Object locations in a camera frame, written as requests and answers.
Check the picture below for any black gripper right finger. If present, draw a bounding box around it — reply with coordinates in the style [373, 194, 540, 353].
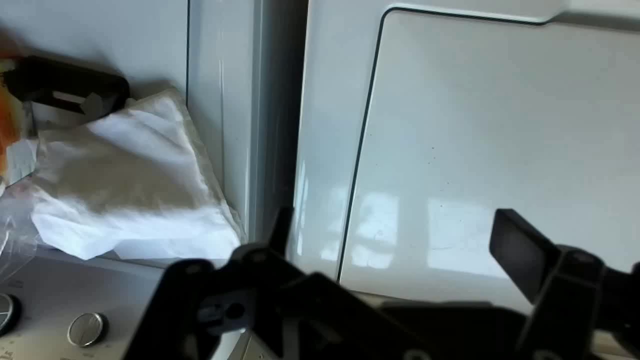
[489, 209, 640, 360]

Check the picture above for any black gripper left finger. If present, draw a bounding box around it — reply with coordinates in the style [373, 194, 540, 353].
[123, 207, 429, 360]

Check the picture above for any white washing machine lid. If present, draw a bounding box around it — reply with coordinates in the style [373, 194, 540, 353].
[337, 4, 640, 316]

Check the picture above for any white dryer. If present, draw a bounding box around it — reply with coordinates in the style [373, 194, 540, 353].
[0, 0, 268, 360]

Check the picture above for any silver dryer knob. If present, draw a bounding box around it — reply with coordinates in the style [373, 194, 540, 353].
[64, 311, 108, 351]
[0, 290, 22, 337]

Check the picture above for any white crumpled cloth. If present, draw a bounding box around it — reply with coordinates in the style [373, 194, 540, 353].
[29, 89, 246, 265]

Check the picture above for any black plastic object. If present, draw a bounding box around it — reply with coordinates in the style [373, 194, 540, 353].
[2, 55, 135, 125]

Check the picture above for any orange detergent box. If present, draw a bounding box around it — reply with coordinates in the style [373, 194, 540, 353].
[0, 38, 29, 183]

